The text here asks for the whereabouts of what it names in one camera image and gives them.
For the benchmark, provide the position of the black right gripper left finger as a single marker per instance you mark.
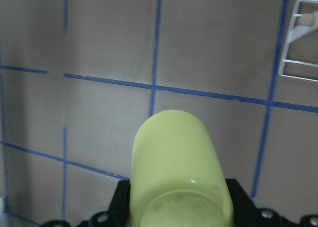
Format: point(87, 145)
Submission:
point(118, 210)

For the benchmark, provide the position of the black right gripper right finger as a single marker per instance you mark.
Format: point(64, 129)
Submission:
point(244, 208)

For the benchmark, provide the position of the yellow-green plastic cup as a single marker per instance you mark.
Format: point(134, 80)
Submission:
point(176, 178)

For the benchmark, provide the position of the white wire cup rack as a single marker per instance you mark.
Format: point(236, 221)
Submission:
point(299, 57)

